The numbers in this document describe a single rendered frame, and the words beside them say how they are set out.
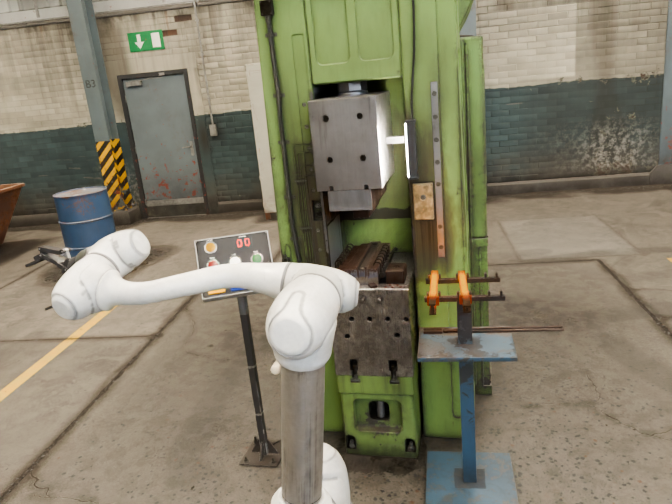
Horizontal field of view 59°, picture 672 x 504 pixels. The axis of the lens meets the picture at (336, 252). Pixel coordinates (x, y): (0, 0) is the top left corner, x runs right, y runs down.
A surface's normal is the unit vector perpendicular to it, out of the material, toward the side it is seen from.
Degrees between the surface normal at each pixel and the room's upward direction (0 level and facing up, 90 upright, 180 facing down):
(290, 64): 90
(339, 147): 90
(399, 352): 90
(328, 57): 90
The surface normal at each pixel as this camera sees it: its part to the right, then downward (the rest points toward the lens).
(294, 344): -0.26, 0.15
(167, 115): -0.12, 0.30
